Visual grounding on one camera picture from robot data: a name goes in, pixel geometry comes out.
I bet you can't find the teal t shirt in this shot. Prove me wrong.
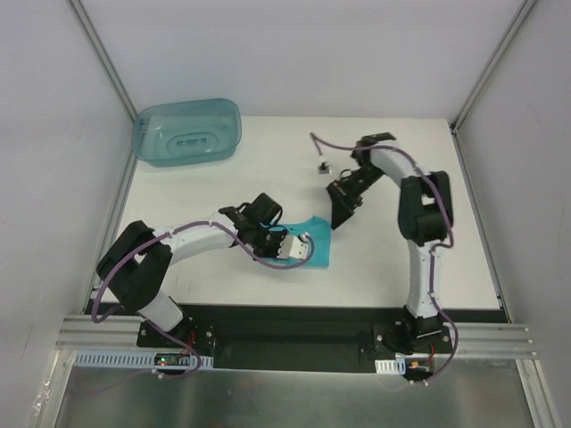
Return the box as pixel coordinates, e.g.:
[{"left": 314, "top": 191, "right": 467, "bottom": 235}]
[{"left": 270, "top": 216, "right": 332, "bottom": 268}]

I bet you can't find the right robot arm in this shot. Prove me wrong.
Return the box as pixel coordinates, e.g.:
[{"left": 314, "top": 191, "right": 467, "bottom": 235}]
[{"left": 327, "top": 132, "right": 454, "bottom": 355}]

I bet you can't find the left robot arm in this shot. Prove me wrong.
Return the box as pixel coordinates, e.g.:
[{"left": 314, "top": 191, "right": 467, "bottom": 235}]
[{"left": 95, "top": 193, "right": 286, "bottom": 347}]

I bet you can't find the translucent blue plastic bin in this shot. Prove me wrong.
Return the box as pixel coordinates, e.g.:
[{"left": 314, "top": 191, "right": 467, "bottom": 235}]
[{"left": 131, "top": 98, "right": 242, "bottom": 168}]

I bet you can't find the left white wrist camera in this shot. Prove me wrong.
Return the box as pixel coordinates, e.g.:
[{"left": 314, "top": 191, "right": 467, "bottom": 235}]
[{"left": 277, "top": 234, "right": 312, "bottom": 260}]

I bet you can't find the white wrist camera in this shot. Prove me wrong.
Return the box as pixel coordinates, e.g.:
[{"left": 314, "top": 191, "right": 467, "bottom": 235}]
[
  {"left": 318, "top": 161, "right": 332, "bottom": 175},
  {"left": 277, "top": 234, "right": 312, "bottom": 260}
]

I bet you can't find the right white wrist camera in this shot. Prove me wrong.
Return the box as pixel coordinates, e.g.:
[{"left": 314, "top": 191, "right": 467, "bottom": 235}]
[{"left": 318, "top": 161, "right": 332, "bottom": 175}]

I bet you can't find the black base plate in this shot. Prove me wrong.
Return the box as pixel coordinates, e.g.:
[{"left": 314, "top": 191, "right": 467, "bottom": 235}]
[{"left": 137, "top": 302, "right": 452, "bottom": 373}]

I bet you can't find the right white cable duct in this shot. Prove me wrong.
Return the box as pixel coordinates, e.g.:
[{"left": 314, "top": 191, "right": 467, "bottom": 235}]
[{"left": 375, "top": 358, "right": 406, "bottom": 375}]

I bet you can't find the white cable duct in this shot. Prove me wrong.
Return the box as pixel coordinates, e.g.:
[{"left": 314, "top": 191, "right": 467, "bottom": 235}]
[
  {"left": 375, "top": 358, "right": 406, "bottom": 375},
  {"left": 74, "top": 350, "right": 198, "bottom": 370}
]

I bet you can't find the left white cable duct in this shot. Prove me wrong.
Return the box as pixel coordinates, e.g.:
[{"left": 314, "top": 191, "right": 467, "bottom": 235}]
[{"left": 74, "top": 350, "right": 198, "bottom": 370}]

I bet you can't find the right aluminium frame post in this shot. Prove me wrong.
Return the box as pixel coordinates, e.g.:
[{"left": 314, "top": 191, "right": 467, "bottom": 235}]
[{"left": 450, "top": 0, "right": 539, "bottom": 136}]

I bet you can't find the aluminium frame post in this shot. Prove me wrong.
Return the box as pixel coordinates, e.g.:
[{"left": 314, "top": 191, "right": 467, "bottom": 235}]
[
  {"left": 67, "top": 0, "right": 137, "bottom": 122},
  {"left": 450, "top": 0, "right": 539, "bottom": 136}
]

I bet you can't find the left aluminium frame post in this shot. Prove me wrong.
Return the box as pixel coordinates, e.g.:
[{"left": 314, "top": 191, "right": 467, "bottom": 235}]
[{"left": 67, "top": 0, "right": 137, "bottom": 122}]

